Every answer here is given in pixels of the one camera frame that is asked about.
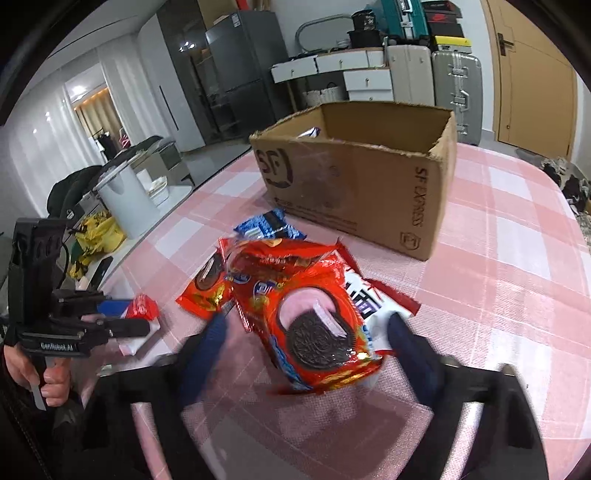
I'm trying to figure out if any black jacket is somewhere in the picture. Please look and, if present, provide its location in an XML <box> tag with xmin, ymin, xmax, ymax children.
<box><xmin>46</xmin><ymin>165</ymin><xmax>109</xmax><ymax>217</ymax></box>

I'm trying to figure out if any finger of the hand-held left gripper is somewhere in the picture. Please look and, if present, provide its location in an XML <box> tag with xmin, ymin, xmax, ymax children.
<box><xmin>81</xmin><ymin>314</ymin><xmax>151</xmax><ymax>339</ymax></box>
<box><xmin>53</xmin><ymin>290</ymin><xmax>132</xmax><ymax>319</ymax></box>

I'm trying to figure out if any black round box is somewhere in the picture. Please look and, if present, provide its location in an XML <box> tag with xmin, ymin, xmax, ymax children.
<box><xmin>347</xmin><ymin>28</ymin><xmax>386</xmax><ymax>49</ymax></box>

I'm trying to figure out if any woven laundry basket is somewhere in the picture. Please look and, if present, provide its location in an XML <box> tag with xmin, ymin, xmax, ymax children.
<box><xmin>302</xmin><ymin>82</ymin><xmax>347</xmax><ymax>108</ymax></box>

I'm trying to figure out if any blue cookie packet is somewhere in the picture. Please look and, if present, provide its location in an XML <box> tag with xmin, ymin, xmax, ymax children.
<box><xmin>235</xmin><ymin>209</ymin><xmax>308</xmax><ymax>241</ymax></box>

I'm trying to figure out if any rounded framed mirror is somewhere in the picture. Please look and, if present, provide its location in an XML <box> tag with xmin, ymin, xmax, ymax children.
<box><xmin>295</xmin><ymin>15</ymin><xmax>358</xmax><ymax>54</ymax></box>

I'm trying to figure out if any tan wooden door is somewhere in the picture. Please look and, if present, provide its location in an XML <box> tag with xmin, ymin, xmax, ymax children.
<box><xmin>480</xmin><ymin>0</ymin><xmax>578</xmax><ymax>160</ymax></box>

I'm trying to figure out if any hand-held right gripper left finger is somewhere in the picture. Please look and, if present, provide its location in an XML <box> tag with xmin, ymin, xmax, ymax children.
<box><xmin>81</xmin><ymin>316</ymin><xmax>232</xmax><ymax>480</ymax></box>

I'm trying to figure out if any small red cookie packet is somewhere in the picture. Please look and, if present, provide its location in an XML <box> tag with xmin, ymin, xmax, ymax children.
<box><xmin>175</xmin><ymin>247</ymin><xmax>234</xmax><ymax>319</ymax></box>

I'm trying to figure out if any teal suitcase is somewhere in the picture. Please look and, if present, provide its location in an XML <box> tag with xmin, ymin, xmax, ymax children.
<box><xmin>381</xmin><ymin>0</ymin><xmax>432</xmax><ymax>40</ymax></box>

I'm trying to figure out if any large printed cardboard box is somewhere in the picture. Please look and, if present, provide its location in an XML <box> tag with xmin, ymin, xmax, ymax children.
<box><xmin>249</xmin><ymin>102</ymin><xmax>459</xmax><ymax>262</ymax></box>

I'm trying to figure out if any red black shoe box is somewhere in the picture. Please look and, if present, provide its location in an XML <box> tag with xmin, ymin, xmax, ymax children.
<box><xmin>425</xmin><ymin>8</ymin><xmax>462</xmax><ymax>24</ymax></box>

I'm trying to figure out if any yellow black shoe box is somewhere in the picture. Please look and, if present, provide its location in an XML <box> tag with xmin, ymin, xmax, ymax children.
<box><xmin>431</xmin><ymin>36</ymin><xmax>472</xmax><ymax>52</ymax></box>

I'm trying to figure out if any white kettle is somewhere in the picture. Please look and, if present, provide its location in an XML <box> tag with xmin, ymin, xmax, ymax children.
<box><xmin>95</xmin><ymin>152</ymin><xmax>153</xmax><ymax>238</ymax></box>

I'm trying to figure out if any large red cookie bag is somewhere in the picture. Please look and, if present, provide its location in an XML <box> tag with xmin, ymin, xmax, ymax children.
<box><xmin>218</xmin><ymin>236</ymin><xmax>385</xmax><ymax>394</ymax></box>

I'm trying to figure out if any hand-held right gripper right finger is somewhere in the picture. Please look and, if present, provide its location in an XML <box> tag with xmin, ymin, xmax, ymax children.
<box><xmin>387</xmin><ymin>313</ymin><xmax>550</xmax><ymax>480</ymax></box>

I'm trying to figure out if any person's left hand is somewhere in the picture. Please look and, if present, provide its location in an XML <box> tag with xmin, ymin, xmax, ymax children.
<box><xmin>2</xmin><ymin>344</ymin><xmax>72</xmax><ymax>407</ymax></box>

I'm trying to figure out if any yellow plastic bag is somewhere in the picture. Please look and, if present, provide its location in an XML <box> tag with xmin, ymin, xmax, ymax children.
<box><xmin>69</xmin><ymin>215</ymin><xmax>127</xmax><ymax>278</ymax></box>

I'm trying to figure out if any black printed bag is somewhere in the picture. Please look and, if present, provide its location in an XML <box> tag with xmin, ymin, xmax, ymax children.
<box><xmin>351</xmin><ymin>9</ymin><xmax>382</xmax><ymax>31</ymax></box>

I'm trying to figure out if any white desk with drawers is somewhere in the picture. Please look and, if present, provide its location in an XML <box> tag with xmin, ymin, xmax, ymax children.
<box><xmin>271</xmin><ymin>48</ymin><xmax>386</xmax><ymax>84</ymax></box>

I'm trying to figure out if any black phone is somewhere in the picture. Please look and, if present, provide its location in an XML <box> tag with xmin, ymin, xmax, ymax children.
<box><xmin>90</xmin><ymin>256</ymin><xmax>114</xmax><ymax>289</ymax></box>

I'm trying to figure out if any grey lidded appliance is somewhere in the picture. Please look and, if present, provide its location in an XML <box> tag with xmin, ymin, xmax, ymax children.
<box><xmin>134</xmin><ymin>136</ymin><xmax>183</xmax><ymax>169</ymax></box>

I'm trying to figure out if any silver suitcase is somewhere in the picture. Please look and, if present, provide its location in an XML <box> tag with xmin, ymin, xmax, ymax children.
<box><xmin>431</xmin><ymin>50</ymin><xmax>483</xmax><ymax>147</ymax></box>

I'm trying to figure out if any white drawer cabinet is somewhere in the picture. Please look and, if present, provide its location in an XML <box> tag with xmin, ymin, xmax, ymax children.
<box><xmin>343</xmin><ymin>69</ymin><xmax>395</xmax><ymax>103</ymax></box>

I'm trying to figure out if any white curtain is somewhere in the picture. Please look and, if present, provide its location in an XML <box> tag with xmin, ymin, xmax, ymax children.
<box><xmin>7</xmin><ymin>44</ymin><xmax>160</xmax><ymax>195</ymax></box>

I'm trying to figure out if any dark glass cabinet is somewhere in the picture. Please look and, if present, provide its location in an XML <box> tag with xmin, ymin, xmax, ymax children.
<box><xmin>156</xmin><ymin>0</ymin><xmax>218</xmax><ymax>148</ymax></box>

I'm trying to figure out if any grey refrigerator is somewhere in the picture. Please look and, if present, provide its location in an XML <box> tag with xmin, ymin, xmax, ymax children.
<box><xmin>204</xmin><ymin>10</ymin><xmax>296</xmax><ymax>134</ymax></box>

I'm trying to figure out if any pink checked tablecloth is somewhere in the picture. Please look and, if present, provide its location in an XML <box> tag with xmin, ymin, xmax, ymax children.
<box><xmin>99</xmin><ymin>138</ymin><xmax>591</xmax><ymax>480</ymax></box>

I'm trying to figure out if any white suitcase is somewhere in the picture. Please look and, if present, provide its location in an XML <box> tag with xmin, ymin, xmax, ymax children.
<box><xmin>385</xmin><ymin>44</ymin><xmax>437</xmax><ymax>107</ymax></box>

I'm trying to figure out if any white food bowl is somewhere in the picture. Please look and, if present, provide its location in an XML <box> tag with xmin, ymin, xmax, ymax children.
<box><xmin>145</xmin><ymin>178</ymin><xmax>169</xmax><ymax>206</ymax></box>

